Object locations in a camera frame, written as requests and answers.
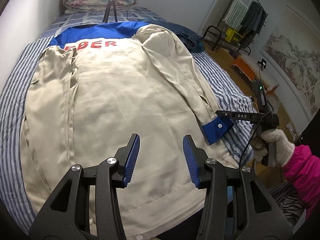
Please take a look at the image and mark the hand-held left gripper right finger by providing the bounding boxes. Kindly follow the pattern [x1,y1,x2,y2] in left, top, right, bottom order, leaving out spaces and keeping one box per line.
[182,134,294,240]

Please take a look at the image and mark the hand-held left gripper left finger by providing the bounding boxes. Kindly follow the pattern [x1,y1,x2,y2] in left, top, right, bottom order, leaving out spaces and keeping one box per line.
[29,133,140,240]

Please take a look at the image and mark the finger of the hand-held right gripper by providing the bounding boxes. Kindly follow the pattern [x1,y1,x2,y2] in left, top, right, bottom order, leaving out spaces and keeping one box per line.
[215,109,233,119]

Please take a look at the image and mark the beige and blue jacket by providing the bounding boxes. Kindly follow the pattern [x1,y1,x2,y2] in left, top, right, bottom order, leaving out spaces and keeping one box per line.
[19,21,238,240]

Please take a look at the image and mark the person's right forearm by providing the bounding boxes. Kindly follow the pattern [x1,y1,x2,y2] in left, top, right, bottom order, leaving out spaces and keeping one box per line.
[280,144,320,214]

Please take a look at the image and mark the hanging dark clothes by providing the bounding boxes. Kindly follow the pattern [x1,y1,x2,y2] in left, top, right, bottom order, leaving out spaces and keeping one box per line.
[240,1,265,34]

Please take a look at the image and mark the black clothes rack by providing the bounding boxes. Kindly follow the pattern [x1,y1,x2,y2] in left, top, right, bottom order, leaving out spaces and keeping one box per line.
[202,0,269,55]

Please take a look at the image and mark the person's right hand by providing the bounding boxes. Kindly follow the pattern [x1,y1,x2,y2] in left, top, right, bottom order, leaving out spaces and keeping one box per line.
[251,127,295,167]

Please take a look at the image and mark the orange stool with white cover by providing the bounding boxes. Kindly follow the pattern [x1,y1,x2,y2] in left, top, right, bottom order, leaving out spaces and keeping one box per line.
[231,54,278,93]

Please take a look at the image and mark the yellow box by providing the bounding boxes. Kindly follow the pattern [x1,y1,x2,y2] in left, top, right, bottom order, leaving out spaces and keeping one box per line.
[225,27,244,44]

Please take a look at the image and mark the dark blue garment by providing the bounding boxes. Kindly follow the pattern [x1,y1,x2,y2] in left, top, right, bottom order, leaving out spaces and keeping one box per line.
[142,19,204,53]

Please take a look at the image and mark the hanging striped towel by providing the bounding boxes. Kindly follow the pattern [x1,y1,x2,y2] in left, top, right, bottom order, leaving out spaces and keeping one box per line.
[224,0,255,29]

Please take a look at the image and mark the zebra print cloth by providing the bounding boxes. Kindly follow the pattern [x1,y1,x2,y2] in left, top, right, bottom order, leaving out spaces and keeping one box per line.
[270,182,310,228]

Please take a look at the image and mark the blue white striped bed sheet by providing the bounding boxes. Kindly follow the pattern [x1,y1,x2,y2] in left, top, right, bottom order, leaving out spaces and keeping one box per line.
[0,34,258,233]

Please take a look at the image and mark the blue checked bed sheet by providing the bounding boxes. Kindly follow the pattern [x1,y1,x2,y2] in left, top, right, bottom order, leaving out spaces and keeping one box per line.
[37,5,165,39]

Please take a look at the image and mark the rolled floral quilt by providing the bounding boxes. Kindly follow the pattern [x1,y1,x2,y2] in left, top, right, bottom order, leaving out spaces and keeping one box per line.
[62,0,143,14]

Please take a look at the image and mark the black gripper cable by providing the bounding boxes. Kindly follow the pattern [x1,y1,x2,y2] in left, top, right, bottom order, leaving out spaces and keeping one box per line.
[237,112,269,169]

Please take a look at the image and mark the landscape wall painting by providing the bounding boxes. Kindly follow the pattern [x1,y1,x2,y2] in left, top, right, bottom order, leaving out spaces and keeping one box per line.
[260,5,320,115]

